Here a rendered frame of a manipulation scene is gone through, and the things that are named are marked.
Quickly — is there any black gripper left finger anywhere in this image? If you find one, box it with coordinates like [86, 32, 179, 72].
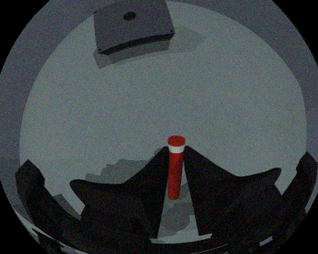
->
[69, 147, 170, 239]

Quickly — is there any red peg with white band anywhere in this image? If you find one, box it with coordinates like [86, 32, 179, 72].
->
[167, 135, 185, 200]

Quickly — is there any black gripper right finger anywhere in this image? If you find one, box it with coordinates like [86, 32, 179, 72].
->
[184, 146, 281, 235]

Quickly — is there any dark grey flat panel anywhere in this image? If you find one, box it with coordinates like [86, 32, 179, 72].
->
[93, 0, 175, 56]

